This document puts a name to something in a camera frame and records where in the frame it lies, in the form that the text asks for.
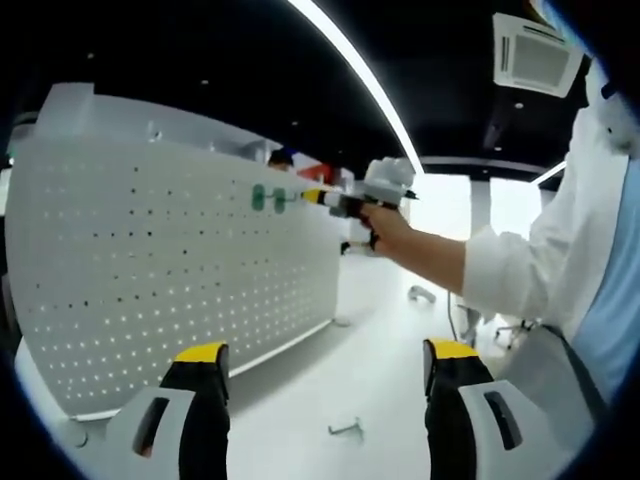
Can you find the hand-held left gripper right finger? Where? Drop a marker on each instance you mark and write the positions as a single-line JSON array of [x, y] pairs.
[[475, 430]]

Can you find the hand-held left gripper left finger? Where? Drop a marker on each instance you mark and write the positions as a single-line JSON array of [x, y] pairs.
[[165, 430]]

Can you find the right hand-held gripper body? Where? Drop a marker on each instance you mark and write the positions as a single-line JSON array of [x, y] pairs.
[[390, 177]]

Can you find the green hook assembly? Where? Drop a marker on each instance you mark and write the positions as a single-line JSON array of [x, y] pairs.
[[280, 201], [258, 198]]

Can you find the grey metal hook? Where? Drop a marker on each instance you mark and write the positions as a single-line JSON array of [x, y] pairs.
[[345, 429]]

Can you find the white perforated mounting plate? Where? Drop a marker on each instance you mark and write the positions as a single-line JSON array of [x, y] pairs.
[[150, 275]]

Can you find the person's right hand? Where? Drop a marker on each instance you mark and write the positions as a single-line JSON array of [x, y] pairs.
[[392, 227]]

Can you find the red panel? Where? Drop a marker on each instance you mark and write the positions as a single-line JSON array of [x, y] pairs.
[[317, 171]]

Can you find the person's grey garment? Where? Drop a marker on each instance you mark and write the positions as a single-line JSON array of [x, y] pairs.
[[550, 380]]

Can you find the grey office chair base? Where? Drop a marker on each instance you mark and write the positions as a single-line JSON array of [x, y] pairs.
[[515, 330]]

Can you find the white curved object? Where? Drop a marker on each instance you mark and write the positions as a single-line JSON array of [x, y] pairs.
[[419, 291]]

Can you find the long white ceiling light strip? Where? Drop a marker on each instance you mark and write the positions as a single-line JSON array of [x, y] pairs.
[[351, 52]]

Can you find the short white ceiling light strip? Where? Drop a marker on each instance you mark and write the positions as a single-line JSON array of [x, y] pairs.
[[552, 172]]

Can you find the person's light blue shirt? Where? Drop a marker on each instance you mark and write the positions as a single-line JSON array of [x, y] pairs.
[[615, 300]]

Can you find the white ceiling air vent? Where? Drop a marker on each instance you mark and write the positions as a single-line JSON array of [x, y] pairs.
[[537, 55]]

